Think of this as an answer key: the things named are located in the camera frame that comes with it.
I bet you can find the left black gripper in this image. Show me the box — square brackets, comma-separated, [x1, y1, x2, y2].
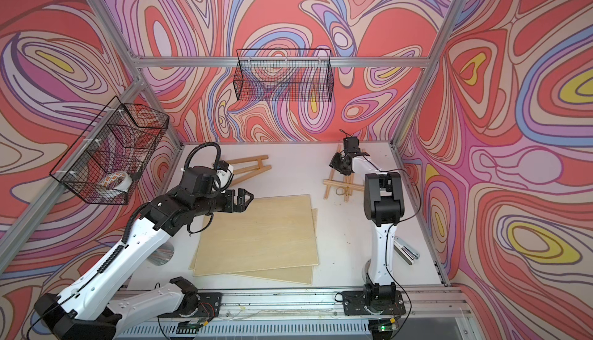
[192, 187, 255, 219]

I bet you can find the wooden easel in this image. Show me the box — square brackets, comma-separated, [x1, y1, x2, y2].
[323, 165, 364, 203]
[227, 155, 272, 187]

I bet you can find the plywood board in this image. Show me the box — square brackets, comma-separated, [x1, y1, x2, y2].
[188, 207, 319, 286]
[193, 194, 321, 277]

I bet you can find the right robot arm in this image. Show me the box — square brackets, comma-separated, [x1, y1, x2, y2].
[330, 149, 412, 319]

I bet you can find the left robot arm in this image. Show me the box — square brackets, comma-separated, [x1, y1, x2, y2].
[34, 142, 253, 339]

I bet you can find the cup of pencils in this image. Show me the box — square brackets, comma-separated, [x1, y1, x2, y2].
[147, 242, 175, 266]

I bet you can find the metal stapler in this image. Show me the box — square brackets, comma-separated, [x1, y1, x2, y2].
[393, 237, 420, 265]

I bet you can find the patterned tape roll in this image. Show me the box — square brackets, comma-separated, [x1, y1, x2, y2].
[97, 172, 133, 193]

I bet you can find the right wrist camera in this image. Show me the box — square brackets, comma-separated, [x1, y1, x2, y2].
[343, 136, 361, 153]

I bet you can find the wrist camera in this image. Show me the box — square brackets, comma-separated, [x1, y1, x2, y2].
[343, 136, 361, 153]
[182, 161, 233, 195]

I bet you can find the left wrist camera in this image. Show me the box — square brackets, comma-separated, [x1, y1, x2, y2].
[182, 161, 233, 195]

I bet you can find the back black wire basket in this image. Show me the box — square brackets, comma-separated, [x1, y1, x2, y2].
[233, 48, 334, 103]

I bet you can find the black wire basket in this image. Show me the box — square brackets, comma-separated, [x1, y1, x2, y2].
[49, 98, 169, 205]
[233, 48, 334, 103]

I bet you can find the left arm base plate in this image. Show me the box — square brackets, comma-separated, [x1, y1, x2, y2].
[159, 292, 222, 320]

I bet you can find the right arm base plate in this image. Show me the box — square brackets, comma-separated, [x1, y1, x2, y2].
[338, 291, 407, 318]

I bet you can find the left black wire basket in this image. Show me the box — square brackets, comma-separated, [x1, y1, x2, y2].
[49, 98, 169, 205]

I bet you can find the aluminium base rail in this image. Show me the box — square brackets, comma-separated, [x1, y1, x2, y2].
[117, 286, 484, 339]

